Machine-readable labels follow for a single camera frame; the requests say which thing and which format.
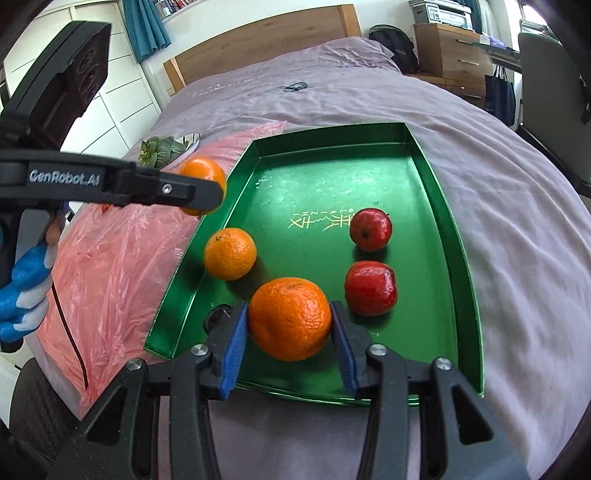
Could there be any wooden headboard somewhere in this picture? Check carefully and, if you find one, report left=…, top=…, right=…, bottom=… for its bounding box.
left=164, top=4, right=363, bottom=97

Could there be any white wardrobe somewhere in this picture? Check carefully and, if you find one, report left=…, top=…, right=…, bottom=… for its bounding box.
left=0, top=0, right=162, bottom=162

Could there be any bok choy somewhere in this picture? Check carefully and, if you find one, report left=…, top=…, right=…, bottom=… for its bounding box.
left=139, top=136, right=190, bottom=169

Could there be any white printer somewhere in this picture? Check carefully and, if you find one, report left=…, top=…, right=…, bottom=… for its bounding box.
left=409, top=0, right=474, bottom=31

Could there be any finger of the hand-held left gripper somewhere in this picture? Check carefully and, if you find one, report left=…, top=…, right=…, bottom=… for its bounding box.
left=119, top=166, right=227, bottom=216

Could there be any glass-top desk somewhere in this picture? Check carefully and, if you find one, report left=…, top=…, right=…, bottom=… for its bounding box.
left=480, top=37, right=522, bottom=70

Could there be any black mesh chair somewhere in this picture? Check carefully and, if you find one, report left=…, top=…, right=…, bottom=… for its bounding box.
left=0, top=357, right=84, bottom=480

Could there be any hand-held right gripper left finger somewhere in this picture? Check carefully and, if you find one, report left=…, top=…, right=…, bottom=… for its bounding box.
left=46, top=300, right=250, bottom=480

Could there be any large orange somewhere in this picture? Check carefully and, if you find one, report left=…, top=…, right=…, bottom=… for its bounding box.
left=249, top=277, right=334, bottom=361

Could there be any dark tote bag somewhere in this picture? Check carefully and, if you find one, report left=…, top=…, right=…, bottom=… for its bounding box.
left=485, top=65, right=517, bottom=127

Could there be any pink plastic sheet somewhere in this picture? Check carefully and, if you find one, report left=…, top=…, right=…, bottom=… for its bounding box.
left=34, top=121, right=284, bottom=416

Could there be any row of books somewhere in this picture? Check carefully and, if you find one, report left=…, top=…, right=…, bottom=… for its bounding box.
left=154, top=0, right=204, bottom=19

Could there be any black backpack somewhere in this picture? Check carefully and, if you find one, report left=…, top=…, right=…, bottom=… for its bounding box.
left=368, top=24, right=419, bottom=75

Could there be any grey chair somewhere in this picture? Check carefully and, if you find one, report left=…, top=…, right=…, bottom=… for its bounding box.
left=517, top=31, right=591, bottom=195

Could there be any dark plum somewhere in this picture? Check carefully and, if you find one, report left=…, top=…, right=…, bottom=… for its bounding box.
left=205, top=305, right=234, bottom=335

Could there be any teal curtain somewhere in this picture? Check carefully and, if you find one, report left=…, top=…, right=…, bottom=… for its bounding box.
left=121, top=0, right=172, bottom=63

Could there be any green metal tray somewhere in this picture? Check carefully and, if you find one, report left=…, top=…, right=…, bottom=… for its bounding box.
left=144, top=122, right=485, bottom=407

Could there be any wooden dresser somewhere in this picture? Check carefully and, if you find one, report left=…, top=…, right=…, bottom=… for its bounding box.
left=413, top=23, right=497, bottom=100

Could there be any red apple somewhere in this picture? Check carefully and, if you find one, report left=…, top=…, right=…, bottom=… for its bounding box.
left=344, top=261, right=398, bottom=317
left=349, top=208, right=393, bottom=253

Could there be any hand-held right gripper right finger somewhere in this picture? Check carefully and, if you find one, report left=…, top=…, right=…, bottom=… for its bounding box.
left=329, top=300, right=532, bottom=480

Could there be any person's left hand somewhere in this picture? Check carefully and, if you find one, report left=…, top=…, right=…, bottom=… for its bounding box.
left=0, top=242, right=57, bottom=354

